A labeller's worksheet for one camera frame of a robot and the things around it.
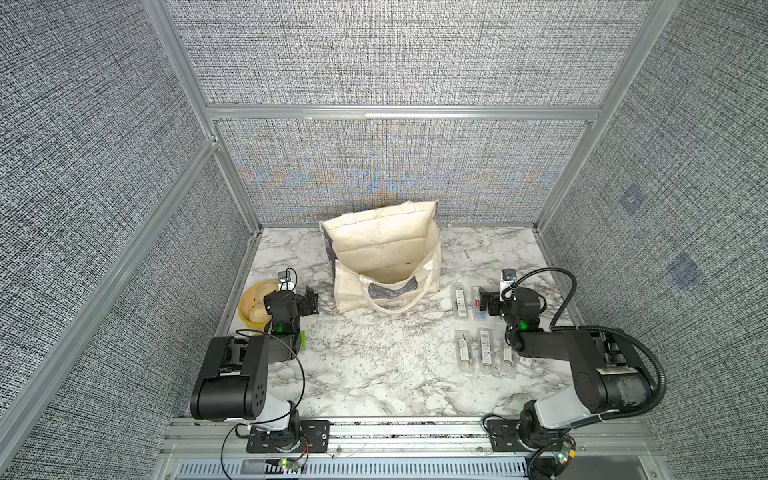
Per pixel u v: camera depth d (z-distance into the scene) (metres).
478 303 0.88
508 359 0.85
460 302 0.97
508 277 0.80
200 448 0.73
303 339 0.91
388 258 1.01
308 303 0.88
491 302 0.86
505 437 0.73
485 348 0.87
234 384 0.44
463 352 0.86
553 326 0.66
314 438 0.74
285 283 0.78
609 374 0.45
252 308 0.94
